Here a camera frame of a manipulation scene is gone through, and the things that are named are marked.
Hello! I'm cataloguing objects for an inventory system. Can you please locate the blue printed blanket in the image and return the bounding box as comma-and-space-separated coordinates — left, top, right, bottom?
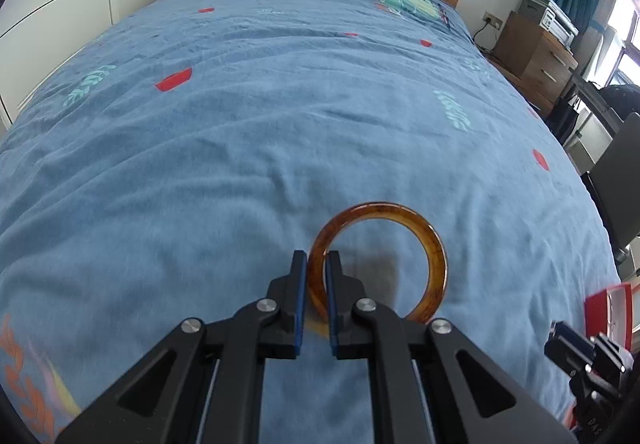
0, 0, 624, 444

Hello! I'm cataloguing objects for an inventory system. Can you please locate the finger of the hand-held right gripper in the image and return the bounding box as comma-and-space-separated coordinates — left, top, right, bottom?
550, 320, 632, 377
544, 340, 613, 444

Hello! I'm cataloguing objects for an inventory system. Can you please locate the grey printer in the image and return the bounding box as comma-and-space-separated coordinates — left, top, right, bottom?
517, 0, 581, 45

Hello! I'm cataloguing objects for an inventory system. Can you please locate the grey desk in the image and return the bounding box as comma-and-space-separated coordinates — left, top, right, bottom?
565, 71, 624, 135

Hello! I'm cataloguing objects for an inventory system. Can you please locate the red cardboard box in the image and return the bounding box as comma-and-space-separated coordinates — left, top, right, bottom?
564, 281, 640, 431

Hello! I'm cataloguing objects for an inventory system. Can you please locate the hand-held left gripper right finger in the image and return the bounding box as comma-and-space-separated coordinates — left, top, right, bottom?
326, 250, 576, 444

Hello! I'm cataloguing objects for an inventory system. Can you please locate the black power cable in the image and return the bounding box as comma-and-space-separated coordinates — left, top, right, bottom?
472, 21, 495, 51

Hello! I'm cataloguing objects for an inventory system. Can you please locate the wooden drawer cabinet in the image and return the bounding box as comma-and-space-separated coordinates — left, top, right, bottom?
492, 11, 579, 93

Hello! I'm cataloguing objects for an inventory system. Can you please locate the grey chair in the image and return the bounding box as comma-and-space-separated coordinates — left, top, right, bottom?
581, 113, 640, 265

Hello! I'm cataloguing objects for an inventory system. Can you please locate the amber bangle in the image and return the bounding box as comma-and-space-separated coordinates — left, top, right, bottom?
306, 203, 448, 340

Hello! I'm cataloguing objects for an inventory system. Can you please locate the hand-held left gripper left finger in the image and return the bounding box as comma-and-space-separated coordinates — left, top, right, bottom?
54, 250, 308, 444

